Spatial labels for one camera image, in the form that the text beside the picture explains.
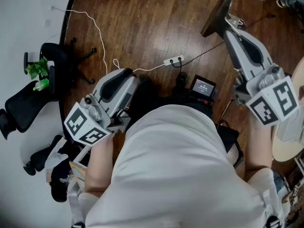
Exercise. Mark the beige wooden table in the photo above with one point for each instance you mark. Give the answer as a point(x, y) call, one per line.
point(285, 151)

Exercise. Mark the person's right forearm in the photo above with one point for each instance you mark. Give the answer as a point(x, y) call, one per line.
point(259, 146)

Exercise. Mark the black screen device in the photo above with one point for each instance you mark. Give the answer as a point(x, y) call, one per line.
point(203, 87)

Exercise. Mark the person's left shoe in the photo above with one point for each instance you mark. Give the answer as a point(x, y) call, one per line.
point(145, 79)

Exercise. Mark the white plastic bag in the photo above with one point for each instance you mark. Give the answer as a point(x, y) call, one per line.
point(55, 155)

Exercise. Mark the white wall socket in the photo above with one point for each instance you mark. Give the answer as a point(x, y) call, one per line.
point(48, 23)

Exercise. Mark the person's black trousers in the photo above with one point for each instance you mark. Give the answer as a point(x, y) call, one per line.
point(166, 98)

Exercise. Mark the person's right shoe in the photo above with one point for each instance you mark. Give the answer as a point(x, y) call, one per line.
point(183, 77)

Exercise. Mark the black metal frame chair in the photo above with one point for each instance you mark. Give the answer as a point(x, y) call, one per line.
point(228, 136)

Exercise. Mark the dark garment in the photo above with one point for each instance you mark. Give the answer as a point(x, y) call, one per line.
point(59, 182)

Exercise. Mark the dark wooden board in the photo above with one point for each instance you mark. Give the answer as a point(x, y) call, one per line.
point(215, 15)

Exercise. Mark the person's shoe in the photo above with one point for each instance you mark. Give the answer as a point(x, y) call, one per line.
point(145, 79)
point(183, 77)

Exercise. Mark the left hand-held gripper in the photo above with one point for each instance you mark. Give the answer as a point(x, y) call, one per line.
point(104, 108)

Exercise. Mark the white power strip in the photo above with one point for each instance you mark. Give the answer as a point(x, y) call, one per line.
point(169, 61)

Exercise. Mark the person's left forearm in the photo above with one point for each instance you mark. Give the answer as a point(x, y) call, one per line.
point(99, 165)

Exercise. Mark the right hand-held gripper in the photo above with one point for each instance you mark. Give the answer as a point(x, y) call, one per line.
point(251, 79)

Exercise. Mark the green leafy plant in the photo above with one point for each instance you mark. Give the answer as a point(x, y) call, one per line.
point(38, 68)

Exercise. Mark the person's white shirt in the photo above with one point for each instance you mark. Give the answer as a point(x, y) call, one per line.
point(171, 170)

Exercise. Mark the green plastic bottle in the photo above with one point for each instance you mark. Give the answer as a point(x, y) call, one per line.
point(42, 84)

